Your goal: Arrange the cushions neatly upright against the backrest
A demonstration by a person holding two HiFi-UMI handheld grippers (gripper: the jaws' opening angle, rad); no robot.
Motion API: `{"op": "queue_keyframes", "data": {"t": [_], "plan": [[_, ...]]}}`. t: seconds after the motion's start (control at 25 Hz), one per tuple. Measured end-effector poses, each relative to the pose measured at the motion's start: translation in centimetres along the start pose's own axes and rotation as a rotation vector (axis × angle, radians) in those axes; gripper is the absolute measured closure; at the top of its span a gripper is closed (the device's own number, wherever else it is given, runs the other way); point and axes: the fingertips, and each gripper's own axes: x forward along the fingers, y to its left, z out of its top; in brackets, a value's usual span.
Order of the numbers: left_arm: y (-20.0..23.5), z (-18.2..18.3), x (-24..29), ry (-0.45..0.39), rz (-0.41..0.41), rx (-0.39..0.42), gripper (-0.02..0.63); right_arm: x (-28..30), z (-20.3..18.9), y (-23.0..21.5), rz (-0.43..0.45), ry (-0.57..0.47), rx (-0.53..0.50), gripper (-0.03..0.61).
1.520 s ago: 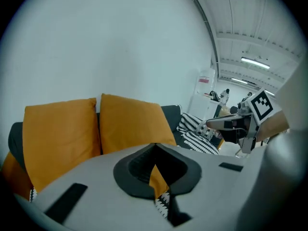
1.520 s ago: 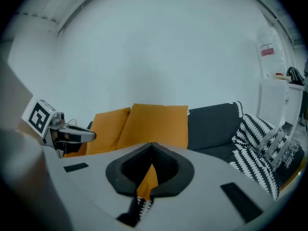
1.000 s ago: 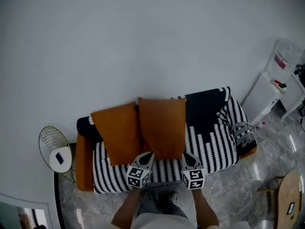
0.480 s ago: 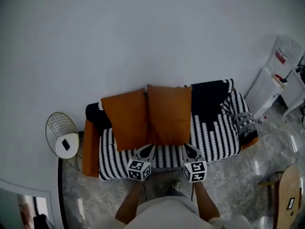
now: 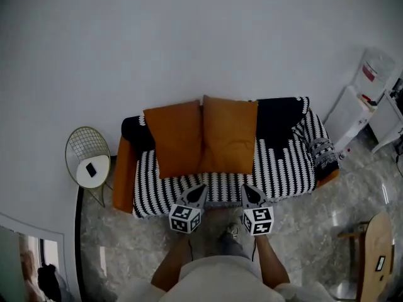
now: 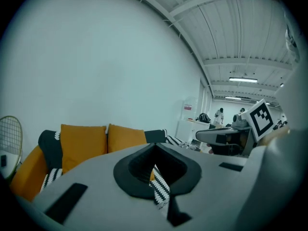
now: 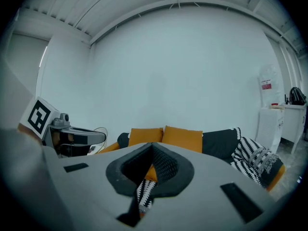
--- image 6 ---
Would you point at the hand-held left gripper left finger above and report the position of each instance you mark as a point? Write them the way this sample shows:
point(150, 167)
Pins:
point(96, 177)

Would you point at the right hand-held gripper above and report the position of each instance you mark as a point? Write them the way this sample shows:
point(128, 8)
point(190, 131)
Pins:
point(260, 121)

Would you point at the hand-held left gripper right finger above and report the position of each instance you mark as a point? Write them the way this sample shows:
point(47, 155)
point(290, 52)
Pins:
point(216, 184)

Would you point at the orange cushion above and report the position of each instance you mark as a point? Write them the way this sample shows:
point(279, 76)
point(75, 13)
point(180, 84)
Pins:
point(125, 138)
point(81, 145)

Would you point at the orange sofa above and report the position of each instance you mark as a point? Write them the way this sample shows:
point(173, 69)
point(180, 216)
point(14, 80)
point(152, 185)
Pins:
point(26, 174)

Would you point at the person's right forearm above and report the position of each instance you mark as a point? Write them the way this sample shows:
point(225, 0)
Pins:
point(274, 135)

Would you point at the black bag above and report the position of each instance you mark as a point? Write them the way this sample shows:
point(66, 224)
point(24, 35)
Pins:
point(204, 118)

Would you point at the ceiling tube lamp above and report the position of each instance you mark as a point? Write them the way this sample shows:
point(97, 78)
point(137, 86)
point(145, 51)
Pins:
point(233, 97)
point(243, 79)

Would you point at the person's white shirt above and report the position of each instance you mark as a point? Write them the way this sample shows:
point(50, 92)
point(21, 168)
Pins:
point(284, 177)

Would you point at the white round seat cushion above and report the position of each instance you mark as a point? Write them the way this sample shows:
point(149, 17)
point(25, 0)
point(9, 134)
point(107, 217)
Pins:
point(10, 162)

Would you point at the black phone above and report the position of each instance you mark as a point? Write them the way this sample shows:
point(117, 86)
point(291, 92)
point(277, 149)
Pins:
point(3, 160)

